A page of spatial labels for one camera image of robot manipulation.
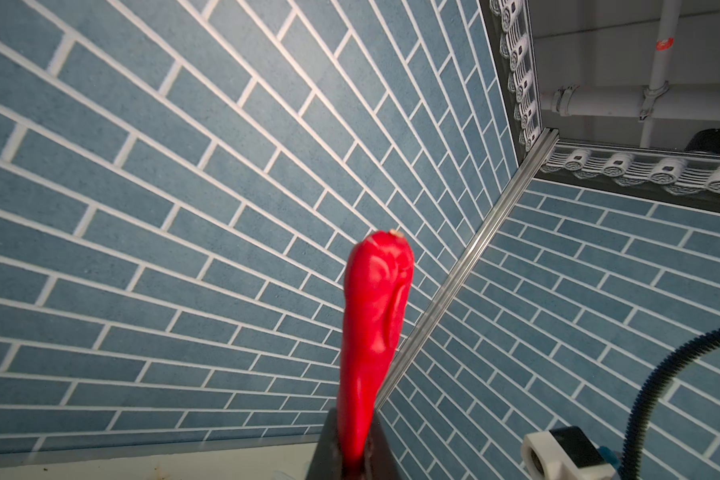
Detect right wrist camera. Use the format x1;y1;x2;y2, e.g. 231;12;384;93
521;426;619;480

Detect white ceiling pipes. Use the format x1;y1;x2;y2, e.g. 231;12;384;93
528;1;720;150

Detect black corrugated cable hose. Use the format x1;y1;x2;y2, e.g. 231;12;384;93
617;322;720;480

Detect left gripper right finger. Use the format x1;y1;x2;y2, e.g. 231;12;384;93
362;416;402;480

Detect red toy chili pepper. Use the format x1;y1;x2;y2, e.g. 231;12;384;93
337;230;415;478

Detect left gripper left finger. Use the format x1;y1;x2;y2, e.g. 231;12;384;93
305;408;343;480

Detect LED light strip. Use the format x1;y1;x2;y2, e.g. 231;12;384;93
484;1;720;211

